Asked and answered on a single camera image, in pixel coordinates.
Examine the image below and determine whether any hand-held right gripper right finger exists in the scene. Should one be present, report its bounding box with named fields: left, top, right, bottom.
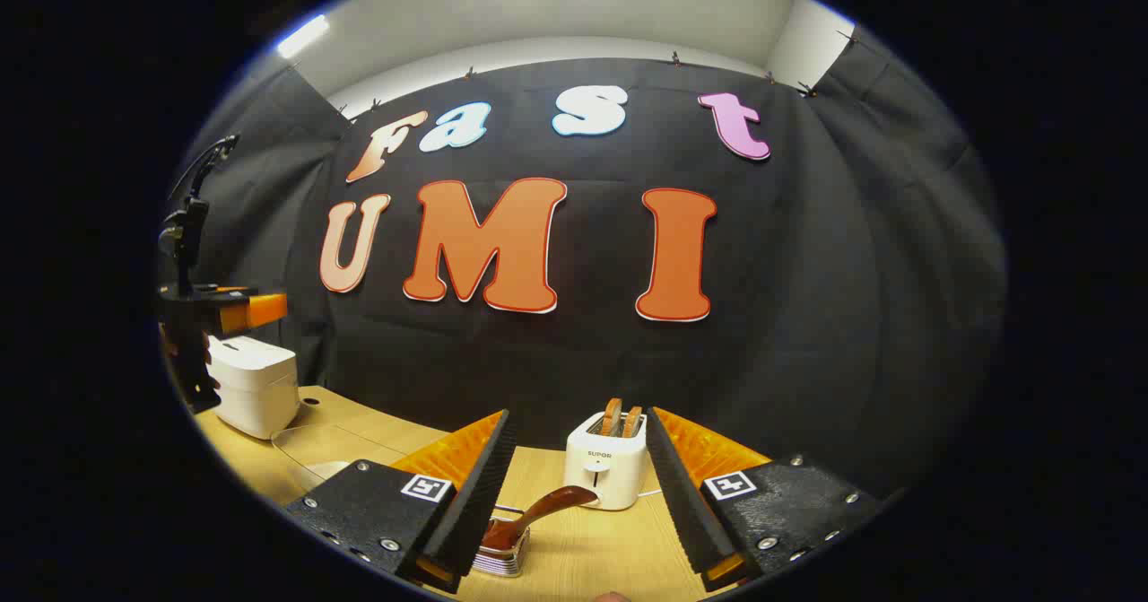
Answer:
left=644, top=406, right=884, bottom=594

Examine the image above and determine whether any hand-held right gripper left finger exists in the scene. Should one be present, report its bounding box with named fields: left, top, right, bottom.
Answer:
left=285, top=409, right=518, bottom=596

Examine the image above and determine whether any brown wooden spoon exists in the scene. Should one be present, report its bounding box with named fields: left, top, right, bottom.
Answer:
left=482, top=485, right=599, bottom=554

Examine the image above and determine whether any metal wire chopstick holder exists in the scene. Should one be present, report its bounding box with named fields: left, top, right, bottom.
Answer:
left=471, top=505, right=532, bottom=579

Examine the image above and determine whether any white rice cooker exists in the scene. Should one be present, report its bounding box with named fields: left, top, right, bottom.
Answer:
left=208, top=336, right=300, bottom=441

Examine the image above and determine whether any white toaster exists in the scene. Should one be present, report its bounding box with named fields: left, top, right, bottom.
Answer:
left=564, top=411, right=648, bottom=511

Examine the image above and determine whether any clear plastic container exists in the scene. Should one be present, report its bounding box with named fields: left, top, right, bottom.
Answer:
left=271, top=423, right=449, bottom=495

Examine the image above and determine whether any black backdrop cloth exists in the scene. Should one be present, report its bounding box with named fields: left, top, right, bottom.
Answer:
left=157, top=23, right=1010, bottom=495

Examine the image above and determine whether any ceiling light strip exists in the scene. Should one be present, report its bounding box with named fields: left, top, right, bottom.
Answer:
left=276, top=14, right=331, bottom=58

